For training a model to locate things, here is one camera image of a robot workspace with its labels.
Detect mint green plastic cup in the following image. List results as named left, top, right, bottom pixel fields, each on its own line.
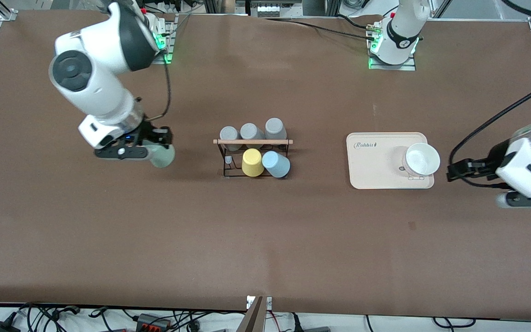
left=148, top=144, right=176, bottom=169

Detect light blue plastic cup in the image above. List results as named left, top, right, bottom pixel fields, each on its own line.
left=262, top=151, right=291, bottom=179

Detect white bowl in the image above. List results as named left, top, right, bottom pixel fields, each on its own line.
left=402, top=142, right=441, bottom=178

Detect grey plastic cup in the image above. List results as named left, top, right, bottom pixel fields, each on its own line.
left=265, top=118, right=288, bottom=142
left=219, top=126, right=243, bottom=152
left=240, top=123, right=266, bottom=149

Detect yellow plastic cup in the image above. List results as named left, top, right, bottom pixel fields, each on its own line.
left=242, top=148, right=265, bottom=178

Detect beige printed tray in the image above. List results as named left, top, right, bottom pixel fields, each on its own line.
left=346, top=132, right=435, bottom=190

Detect grey power strip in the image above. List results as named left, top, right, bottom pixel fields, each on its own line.
left=255, top=4, right=295, bottom=18

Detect black box orange levers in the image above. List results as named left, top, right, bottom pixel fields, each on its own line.
left=135, top=313, right=172, bottom=332

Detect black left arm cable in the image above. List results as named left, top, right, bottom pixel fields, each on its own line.
left=448, top=0, right=531, bottom=189

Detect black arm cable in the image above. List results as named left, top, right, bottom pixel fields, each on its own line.
left=134, top=31, right=172, bottom=122
left=448, top=0, right=531, bottom=189

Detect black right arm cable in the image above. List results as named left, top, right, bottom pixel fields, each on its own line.
left=134, top=31, right=172, bottom=122

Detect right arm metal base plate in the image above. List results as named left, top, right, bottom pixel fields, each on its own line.
left=151, top=13, right=176, bottom=65

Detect black wire rack wooden bar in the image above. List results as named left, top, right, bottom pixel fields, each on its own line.
left=213, top=137, right=294, bottom=179

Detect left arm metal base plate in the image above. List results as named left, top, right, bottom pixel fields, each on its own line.
left=367, top=21, right=417, bottom=71

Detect long black table cable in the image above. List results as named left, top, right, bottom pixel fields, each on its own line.
left=265, top=18, right=377, bottom=41

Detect short black table cable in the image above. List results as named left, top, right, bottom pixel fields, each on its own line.
left=336, top=13, right=378, bottom=31

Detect white mounting bracket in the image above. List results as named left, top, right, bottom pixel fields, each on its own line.
left=246, top=296, right=273, bottom=311

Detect grey camera post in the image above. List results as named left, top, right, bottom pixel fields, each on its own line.
left=237, top=296, right=266, bottom=332

